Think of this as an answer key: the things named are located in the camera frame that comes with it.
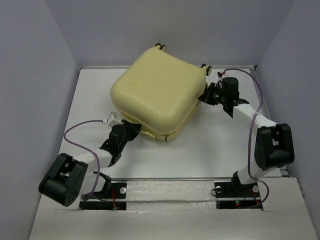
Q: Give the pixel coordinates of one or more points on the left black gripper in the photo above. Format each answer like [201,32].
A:
[133,129]

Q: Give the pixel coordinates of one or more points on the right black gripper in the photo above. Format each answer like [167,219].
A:
[205,97]

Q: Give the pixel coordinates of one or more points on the yellow suitcase with black lining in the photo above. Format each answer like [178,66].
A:
[160,92]

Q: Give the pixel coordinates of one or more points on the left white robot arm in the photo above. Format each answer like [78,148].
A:
[63,181]

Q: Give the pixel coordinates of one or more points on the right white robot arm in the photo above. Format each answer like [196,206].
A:
[270,144]

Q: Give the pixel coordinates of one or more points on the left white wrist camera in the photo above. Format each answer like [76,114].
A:
[113,120]

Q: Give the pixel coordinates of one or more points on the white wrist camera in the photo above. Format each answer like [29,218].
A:
[113,120]
[221,76]

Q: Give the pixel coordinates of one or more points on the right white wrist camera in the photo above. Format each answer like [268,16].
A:
[221,76]

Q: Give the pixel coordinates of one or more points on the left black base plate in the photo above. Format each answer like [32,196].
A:
[111,197]

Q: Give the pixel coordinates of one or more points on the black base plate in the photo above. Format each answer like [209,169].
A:
[111,197]
[228,197]

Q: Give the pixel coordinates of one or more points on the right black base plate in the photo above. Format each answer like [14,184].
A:
[228,197]

